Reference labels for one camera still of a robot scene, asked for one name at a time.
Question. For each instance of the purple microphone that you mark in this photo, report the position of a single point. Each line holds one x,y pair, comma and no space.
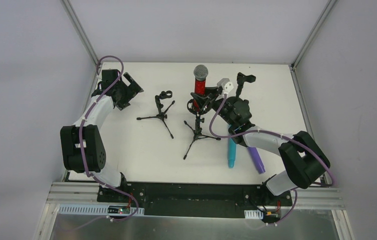
256,159

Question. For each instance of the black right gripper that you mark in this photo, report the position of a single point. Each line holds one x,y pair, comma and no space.
213,98

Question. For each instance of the teal microphone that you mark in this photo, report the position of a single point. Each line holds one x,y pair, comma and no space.
231,152

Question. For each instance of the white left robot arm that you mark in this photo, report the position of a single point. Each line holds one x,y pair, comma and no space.
83,151

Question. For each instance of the black shock-mount tripod stand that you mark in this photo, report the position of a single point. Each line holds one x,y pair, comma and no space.
194,109

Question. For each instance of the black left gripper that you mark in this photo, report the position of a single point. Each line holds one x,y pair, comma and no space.
131,87

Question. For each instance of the circuit board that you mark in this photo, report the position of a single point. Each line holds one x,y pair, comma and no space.
271,218
118,210

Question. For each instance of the black round-base mic stand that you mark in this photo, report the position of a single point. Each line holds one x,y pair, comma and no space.
241,79

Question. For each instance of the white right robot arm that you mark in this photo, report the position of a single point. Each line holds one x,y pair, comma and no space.
304,161

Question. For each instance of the black clip tripod stand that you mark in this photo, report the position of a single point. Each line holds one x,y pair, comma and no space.
162,114

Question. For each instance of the left circuit board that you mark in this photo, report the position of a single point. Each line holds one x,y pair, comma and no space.
118,210

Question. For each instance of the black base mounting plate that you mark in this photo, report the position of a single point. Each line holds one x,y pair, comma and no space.
194,200

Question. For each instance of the red glitter microphone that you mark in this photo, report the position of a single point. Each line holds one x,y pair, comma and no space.
200,73

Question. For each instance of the right circuit board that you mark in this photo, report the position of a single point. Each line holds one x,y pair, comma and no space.
271,218

